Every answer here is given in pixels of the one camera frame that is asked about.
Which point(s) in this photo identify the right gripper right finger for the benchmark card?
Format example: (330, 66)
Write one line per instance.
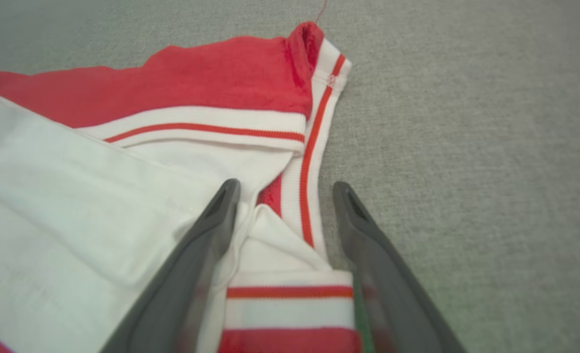
(388, 294)

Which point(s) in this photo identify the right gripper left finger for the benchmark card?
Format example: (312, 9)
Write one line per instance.
(182, 294)

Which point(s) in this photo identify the red jersey white striped trim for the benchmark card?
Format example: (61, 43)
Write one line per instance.
(99, 196)

